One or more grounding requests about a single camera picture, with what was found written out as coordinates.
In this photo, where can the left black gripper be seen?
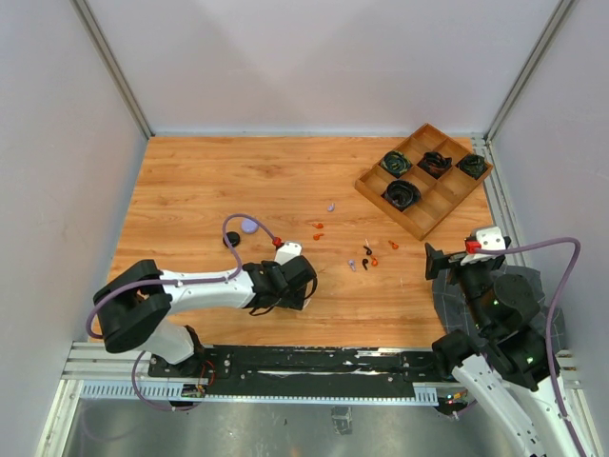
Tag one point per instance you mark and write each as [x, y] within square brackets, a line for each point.
[295, 300]

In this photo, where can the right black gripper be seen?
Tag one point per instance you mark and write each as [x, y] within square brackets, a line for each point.
[436, 258]

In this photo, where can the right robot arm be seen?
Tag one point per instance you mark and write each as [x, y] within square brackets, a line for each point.
[515, 377]

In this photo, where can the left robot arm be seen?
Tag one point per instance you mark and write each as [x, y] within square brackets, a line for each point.
[133, 309]

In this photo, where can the purple earbud case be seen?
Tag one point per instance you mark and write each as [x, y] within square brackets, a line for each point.
[249, 226]

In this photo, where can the black earbud case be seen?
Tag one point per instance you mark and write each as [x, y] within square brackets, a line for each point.
[232, 239]

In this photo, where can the grey checked cloth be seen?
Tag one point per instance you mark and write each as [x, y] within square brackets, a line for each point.
[450, 306]

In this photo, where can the rolled dark belt lower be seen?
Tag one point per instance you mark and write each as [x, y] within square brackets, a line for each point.
[401, 194]

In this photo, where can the rolled dark belt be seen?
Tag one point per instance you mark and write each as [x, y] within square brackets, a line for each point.
[401, 194]
[435, 164]
[473, 165]

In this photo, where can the wooden divided tray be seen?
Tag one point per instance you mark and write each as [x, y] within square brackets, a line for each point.
[439, 197]

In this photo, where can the rolled dark belt top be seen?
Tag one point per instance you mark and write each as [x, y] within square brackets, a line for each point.
[435, 164]

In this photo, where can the rolled dark belt right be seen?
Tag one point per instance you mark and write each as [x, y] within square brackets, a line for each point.
[473, 165]

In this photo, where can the rolled green patterned belt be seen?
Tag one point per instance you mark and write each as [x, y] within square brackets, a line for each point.
[396, 164]

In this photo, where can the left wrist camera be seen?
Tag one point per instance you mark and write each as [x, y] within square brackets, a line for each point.
[288, 251]

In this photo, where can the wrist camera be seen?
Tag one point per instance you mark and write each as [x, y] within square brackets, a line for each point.
[489, 238]
[288, 251]

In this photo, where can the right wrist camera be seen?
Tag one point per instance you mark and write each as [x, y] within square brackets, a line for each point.
[489, 238]

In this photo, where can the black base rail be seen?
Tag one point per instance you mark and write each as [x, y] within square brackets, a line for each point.
[307, 374]

